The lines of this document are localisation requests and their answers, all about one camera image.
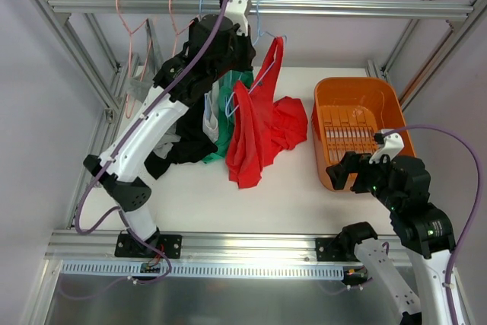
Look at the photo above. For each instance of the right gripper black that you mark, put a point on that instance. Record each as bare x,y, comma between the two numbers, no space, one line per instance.
360,172

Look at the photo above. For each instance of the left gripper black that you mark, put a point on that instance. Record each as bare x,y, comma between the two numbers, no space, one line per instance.
241,49

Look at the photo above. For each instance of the red tank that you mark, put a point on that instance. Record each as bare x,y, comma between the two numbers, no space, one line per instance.
288,127
246,154

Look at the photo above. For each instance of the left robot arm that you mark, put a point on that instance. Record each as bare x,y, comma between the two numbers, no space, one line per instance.
181,82

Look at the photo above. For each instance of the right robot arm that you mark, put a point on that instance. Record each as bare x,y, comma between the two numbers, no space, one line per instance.
401,185

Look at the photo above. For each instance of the green tank top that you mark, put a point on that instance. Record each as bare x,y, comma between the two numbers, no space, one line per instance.
223,89

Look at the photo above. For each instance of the light blue hanger with white top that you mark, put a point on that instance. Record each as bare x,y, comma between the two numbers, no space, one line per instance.
201,10

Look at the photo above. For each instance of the pink hanger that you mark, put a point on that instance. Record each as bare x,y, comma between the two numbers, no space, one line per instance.
177,32
130,55

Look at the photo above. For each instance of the white tank top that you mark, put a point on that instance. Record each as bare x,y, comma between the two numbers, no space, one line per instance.
210,124

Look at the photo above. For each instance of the red tank top on table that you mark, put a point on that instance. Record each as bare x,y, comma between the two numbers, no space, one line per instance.
288,127

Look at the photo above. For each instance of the pink hanger left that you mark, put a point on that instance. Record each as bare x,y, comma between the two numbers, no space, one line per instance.
130,55

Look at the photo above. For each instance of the black tank top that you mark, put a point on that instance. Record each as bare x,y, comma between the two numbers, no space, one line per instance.
185,142

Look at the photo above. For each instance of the grey tank top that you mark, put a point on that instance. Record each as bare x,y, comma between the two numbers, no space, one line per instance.
170,138

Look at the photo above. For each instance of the orange plastic basket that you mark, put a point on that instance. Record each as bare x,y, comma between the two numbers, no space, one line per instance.
347,113

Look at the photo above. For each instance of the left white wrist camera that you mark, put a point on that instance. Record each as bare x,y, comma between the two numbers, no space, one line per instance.
237,11

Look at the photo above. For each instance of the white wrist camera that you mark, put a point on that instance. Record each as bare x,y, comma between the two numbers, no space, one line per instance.
389,143
237,11

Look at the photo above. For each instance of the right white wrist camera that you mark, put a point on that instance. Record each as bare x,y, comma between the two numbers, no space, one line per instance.
389,143

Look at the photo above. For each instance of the aluminium hanging rail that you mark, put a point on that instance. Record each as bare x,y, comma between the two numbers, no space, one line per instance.
320,8

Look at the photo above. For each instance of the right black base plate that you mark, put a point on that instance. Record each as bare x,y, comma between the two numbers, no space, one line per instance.
328,249

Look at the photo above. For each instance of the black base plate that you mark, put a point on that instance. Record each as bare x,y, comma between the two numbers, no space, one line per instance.
328,249
128,247

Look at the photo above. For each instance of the left aluminium frame post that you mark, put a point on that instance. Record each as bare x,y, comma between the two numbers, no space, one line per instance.
62,28

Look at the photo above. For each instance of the aluminium frame post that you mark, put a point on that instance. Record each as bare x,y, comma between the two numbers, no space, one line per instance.
425,47
62,28

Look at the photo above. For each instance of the right aluminium frame post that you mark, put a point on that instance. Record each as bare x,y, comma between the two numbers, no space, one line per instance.
425,47

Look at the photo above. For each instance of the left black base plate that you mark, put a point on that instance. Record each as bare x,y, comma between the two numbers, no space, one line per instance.
128,247

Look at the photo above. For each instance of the white slotted cable duct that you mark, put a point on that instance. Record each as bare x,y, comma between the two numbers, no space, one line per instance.
202,270

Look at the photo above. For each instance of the front aluminium rail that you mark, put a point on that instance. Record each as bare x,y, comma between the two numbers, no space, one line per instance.
253,249

